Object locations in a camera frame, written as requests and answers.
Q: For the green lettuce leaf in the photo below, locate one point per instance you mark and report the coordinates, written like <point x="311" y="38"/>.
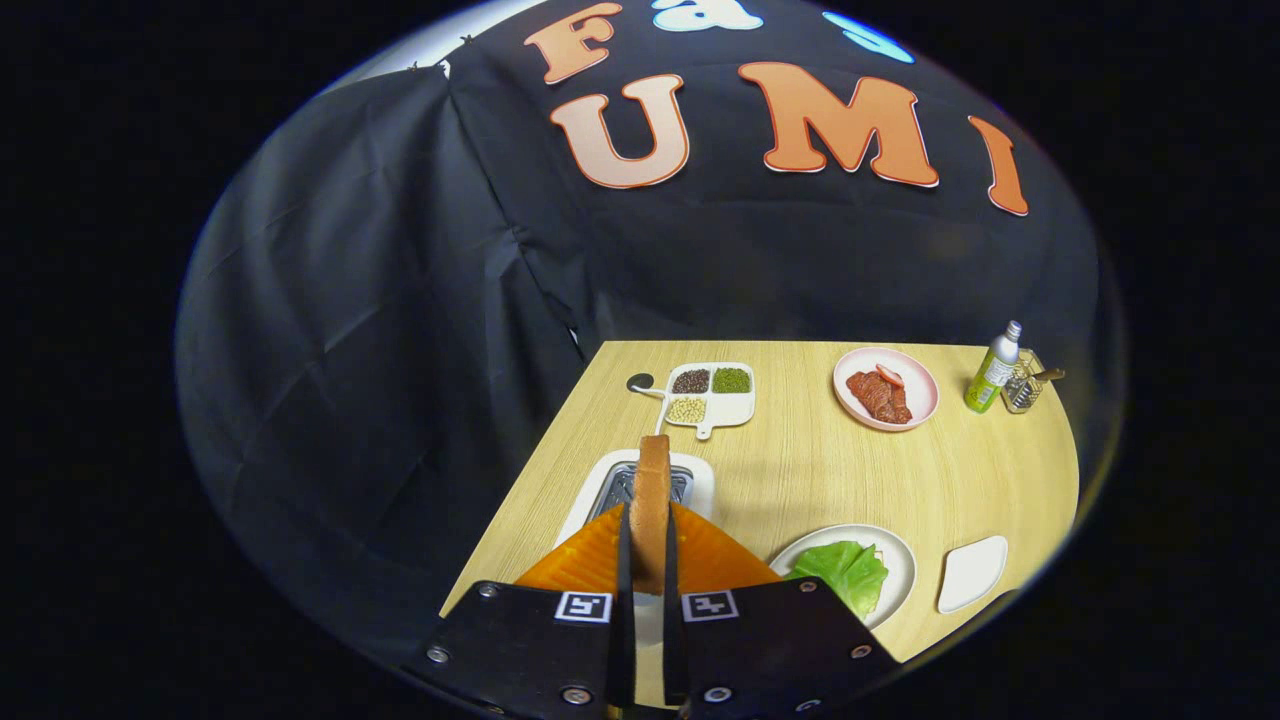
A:
<point x="840" y="570"/>

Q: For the pile of green beans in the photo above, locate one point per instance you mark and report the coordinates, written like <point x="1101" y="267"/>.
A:
<point x="731" y="379"/>

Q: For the toasted bread slice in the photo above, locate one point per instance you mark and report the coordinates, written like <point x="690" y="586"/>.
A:
<point x="650" y="500"/>

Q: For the brown meat piece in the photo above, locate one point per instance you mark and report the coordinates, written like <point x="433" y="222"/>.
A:
<point x="878" y="400"/>

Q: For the white toaster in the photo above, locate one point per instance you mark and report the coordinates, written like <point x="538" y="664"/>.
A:
<point x="700" y="470"/>

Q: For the green bottle with silver cap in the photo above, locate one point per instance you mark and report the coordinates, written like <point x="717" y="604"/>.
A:
<point x="990" y="380"/>

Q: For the black backdrop cloth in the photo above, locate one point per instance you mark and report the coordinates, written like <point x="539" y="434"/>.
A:
<point x="400" y="350"/>

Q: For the pile of dark beans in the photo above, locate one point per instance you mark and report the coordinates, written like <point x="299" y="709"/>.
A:
<point x="690" y="380"/>

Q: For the white square plate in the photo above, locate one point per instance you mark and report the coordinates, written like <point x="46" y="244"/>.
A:
<point x="970" y="575"/>

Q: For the pile of yellow beans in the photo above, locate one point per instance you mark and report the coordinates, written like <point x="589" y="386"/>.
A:
<point x="686" y="409"/>

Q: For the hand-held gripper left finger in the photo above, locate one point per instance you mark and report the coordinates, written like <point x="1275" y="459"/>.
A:
<point x="530" y="640"/>

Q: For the white round plate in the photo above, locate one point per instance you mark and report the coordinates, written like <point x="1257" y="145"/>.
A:
<point x="900" y="570"/>

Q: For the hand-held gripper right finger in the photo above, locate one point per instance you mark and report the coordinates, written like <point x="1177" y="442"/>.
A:
<point x="770" y="640"/>

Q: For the white divided dish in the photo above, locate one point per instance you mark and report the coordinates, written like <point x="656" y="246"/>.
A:
<point x="735" y="408"/>

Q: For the red sausage slice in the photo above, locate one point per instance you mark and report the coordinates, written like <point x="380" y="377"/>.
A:
<point x="890" y="376"/>

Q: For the pink plate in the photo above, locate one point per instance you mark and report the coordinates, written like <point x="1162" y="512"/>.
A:
<point x="920" y="395"/>

